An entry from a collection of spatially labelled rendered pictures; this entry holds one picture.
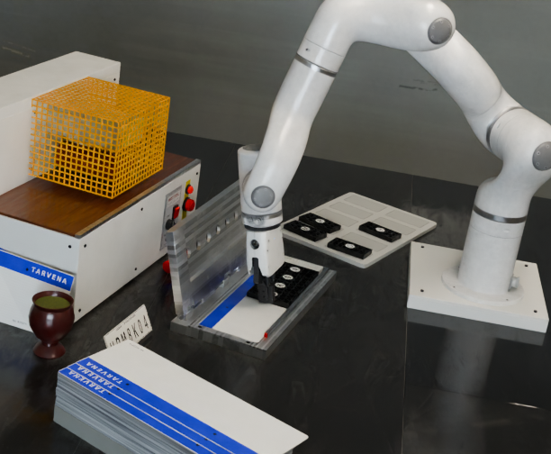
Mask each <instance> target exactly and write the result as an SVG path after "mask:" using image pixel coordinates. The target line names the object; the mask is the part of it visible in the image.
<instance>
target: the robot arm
mask: <svg viewBox="0 0 551 454"><path fill-rule="evenodd" d="M356 41H362V42H369V43H373V44H378V45H382V46H386V47H390V48H395V49H398V50H407V51H408V52H409V53H410V54H411V55H412V56H413V57H414V58H415V59H416V60H417V61H418V62H419V63H420V64H421V65H422V66H423V67H424V68H425V69H426V70H427V71H428V72H429V73H430V74H431V75H432V76H433V77H434V78H435V79H436V80H437V81H438V82H439V83H440V84H441V86H442V87H443V88H444V89H445V90H446V91H447V93H448V94H449V95H450V96H451V97H452V98H453V99H454V101H455V102H456V103H457V105H458V106H459V107H460V109H461V110H462V112H463V113H464V115H465V118H466V120H467V121H468V123H469V125H470V127H471V129H472V130H473V132H474V134H475V136H476V137H477V139H478V140H479V141H480V142H481V143H482V144H483V146H484V147H485V148H486V149H487V150H488V151H490V152H491V153H492V154H493V155H495V156H496V157H498V158H499V159H501V160H502V161H503V166H502V170H501V173H500V174H499V176H497V177H491V178H488V179H486V180H484V181H483V182H482V184H481V185H479V187H478V189H477V192H476V195H475V200H474V207H473V211H472V214H471V218H470V223H469V226H468V231H467V234H466V239H465V246H464V250H463V254H462V258H461V262H460V265H458V266H453V267H450V268H447V269H445V270H444V271H443V273H442V277H441V281H442V284H443V285H444V287H445V288H446V289H447V290H449V291H450V292H452V293H453V294H455V295H457V296H460V297H462V298H464V299H466V300H468V301H471V302H475V303H478V304H486V305H494V306H506V305H513V304H516V303H518V302H520V301H521V300H522V298H523V296H524V288H523V286H522V285H521V284H520V283H519V278H520V277H515V276H514V274H513V270H514V267H515V263H516V259H517V256H518V252H519V245H520V242H521V238H522V234H523V231H524V226H525V222H526V219H527V215H528V209H529V205H530V201H531V199H532V197H533V195H534V194H535V193H536V192H537V191H538V189H539V188H540V187H542V186H543V185H544V184H545V183H546V182H547V180H548V179H549V178H551V125H550V124H549V123H547V122H545V121H544V120H542V119H540V118H539V117H537V116H536V115H534V114H533V113H531V112H530V111H528V110H527V109H525V108H524V107H522V106H521V105H520V104H518V103H517V102H516V101H515V100H514V99H512V98H511V97H510V96H509V95H508V94H507V93H506V91H505V90H504V89H503V87H502V86H501V83H500V81H499V79H498V78H497V77H496V75H495V74H494V73H493V71H492V69H491V68H490V67H489V66H488V64H487V63H486V62H485V61H484V59H483V58H482V57H481V56H480V54H479V53H478V52H477V51H476V50H475V49H474V47H473V46H472V45H471V44H470V43H469V42H468V41H467V40H466V39H465V38H464V37H463V36H462V35H461V34H460V33H459V32H458V31H457V30H456V21H455V17H454V15H453V13H452V11H451V10H450V9H449V8H448V6H446V5H445V4H444V3H442V2H441V1H439V0H324V1H323V2H322V4H321V5H320V7H319V8H318V10H317V12H316V13H315V15H314V16H313V18H312V22H311V24H310V26H309V28H308V30H307V32H306V33H305V35H304V37H303V41H302V43H301V45H300V47H299V49H298V51H297V52H296V54H295V56H294V60H293V62H292V64H291V66H290V68H289V69H288V71H287V74H286V76H285V79H284V81H283V83H282V85H281V87H280V89H279V91H278V93H277V96H276V98H275V101H274V103H273V106H272V109H271V113H270V116H269V121H268V126H267V129H266V135H265V138H264V140H263V143H256V144H249V145H246V146H243V147H241V148H239V149H238V164H239V191H240V205H241V220H242V223H244V227H245V228H246V229H247V266H248V273H249V274H250V275H251V276H252V275H253V283H255V284H257V289H258V301H259V302H260V303H266V304H272V303H273V302H274V301H275V300H276V294H275V284H273V283H275V272H276V271H277V270H278V269H279V268H280V267H281V266H282V265H283V264H284V262H285V253H284V244H283V235H282V230H281V221H282V220H283V212H282V197H283V196H284V194H285V191H286V189H287V187H288V186H289V184H290V182H291V181H292V179H293V177H294V174H295V171H296V169H297V168H298V166H299V164H300V161H301V159H302V156H303V153H304V150H305V147H306V144H307V140H308V138H309V133H310V129H311V127H312V123H313V121H314V118H315V116H316V114H317V112H318V111H319V110H320V108H321V105H322V103H323V101H324V99H325V97H326V95H327V93H328V92H329V90H330V87H331V85H332V83H333V81H334V79H335V77H336V75H337V74H338V71H339V68H340V66H341V64H342V62H343V60H344V58H345V57H346V55H347V53H348V50H349V48H350V46H351V45H352V44H353V43H354V42H356Z"/></svg>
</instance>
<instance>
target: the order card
mask: <svg viewBox="0 0 551 454"><path fill-rule="evenodd" d="M151 331H152V327H151V324H150V321H149V317H148V313H147V310H146V307H145V304H143V305H142V306H141V307H140V308H138V309H137V310H136V311H135V312H133V313H132V314H131V315H130V316H128V317H127V318H126V319H125V320H123V321H122V322H121V323H119V324H118V325H117V326H116V327H114V328H113V329H112V330H111V331H109V332H108V333H107V334H106V335H104V342H105V345H106V348H107V349H108V348H110V347H112V346H114V345H116V344H118V343H121V342H123V341H126V340H131V341H134V342H136V343H138V342H139V341H140V340H141V339H142V338H144V337H145V336H146V335H147V334H148V333H149V332H151Z"/></svg>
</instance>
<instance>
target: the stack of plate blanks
mask: <svg viewBox="0 0 551 454"><path fill-rule="evenodd" d="M56 397H57V398H56V403H55V406H54V418H53V421H54V422H56V423H58V424H59V425H61V426H62V427H64V428H66V429H67V430H69V431H71V432H73V433H74V434H76V436H78V437H80V438H81V439H83V440H85V441H87V442H88V443H90V444H91V445H93V446H95V447H96V448H98V449H99V450H101V451H102V452H104V453H106V454H213V453H212V452H210V451H209V450H207V449H205V448H203V447H202V446H200V445H198V444H197V443H195V442H193V441H191V440H189V439H187V437H185V436H183V435H181V434H180V433H178V432H176V431H174V430H172V429H170V428H169V427H167V426H166V425H165V424H163V423H161V422H159V421H157V420H155V419H153V418H152V417H150V416H148V415H147V414H145V413H143V412H142V411H140V410H138V409H137V408H135V407H133V406H131V405H130V404H127V403H126V402H124V401H123V400H121V399H120V398H118V397H116V396H115V395H112V394H110V393H109V392H107V391H105V390H103V389H102V388H101V387H99V386H97V385H95V384H93V383H92V382H90V381H88V380H87V379H85V378H83V377H81V376H80V375H78V374H77V373H75V372H73V371H71V370H70V369H68V367H66V368H63V369H61V370H59V372H58V383H57V387H56Z"/></svg>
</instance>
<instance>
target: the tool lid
mask: <svg viewBox="0 0 551 454"><path fill-rule="evenodd" d="M234 212H235V219H234ZM225 219H226V226H225ZM216 226H217V232H216ZM165 234H166V241H167V254H168V260H169V267H170V274H171V281H172V288H173V295H174V302H175V308H176V314H178V315H185V314H186V313H187V307H188V306H189V305H196V304H197V303H198V302H200V301H201V300H202V302H201V303H200V304H203V303H204V302H205V301H206V300H207V299H209V298H210V297H211V296H212V295H213V294H214V293H215V289H214V288H215V287H216V286H217V285H219V284H220V282H221V281H222V280H224V279H225V277H224V275H225V274H226V273H229V274H230V273H232V272H233V271H234V270H235V269H236V268H238V270H237V271H236V272H239V271H240V270H241V269H242V268H244V267H245V266H246V265H247V229H246V228H245V227H244V223H242V220H241V205H240V191H239V180H237V181H236V182H235V183H233V184H232V185H230V186H229V187H227V188H226V189H224V190H223V191H222V192H220V193H219V194H218V195H217V196H215V197H214V198H212V199H211V200H210V201H208V202H207V203H205V204H203V205H202V206H201V207H199V208H198V209H196V210H195V211H194V212H192V213H190V214H189V215H188V216H186V218H184V219H183V220H182V221H180V222H178V223H177V224H176V225H174V226H173V227H171V228H170V229H169V230H167V231H166V232H165ZM206 234H207V235H208V238H207V240H206ZM196 242H198V247H197V248H196ZM186 249H187V253H186Z"/></svg>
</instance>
